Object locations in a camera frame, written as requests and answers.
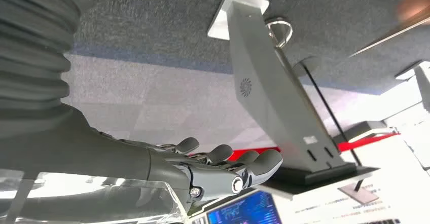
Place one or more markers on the white text poster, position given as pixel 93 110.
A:
pixel 386 189

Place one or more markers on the clear plastic film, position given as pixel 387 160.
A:
pixel 100 199

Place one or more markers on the red barrier strip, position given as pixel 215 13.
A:
pixel 362 142

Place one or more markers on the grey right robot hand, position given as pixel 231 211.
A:
pixel 100 162

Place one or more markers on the blue display screen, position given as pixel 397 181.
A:
pixel 245 210

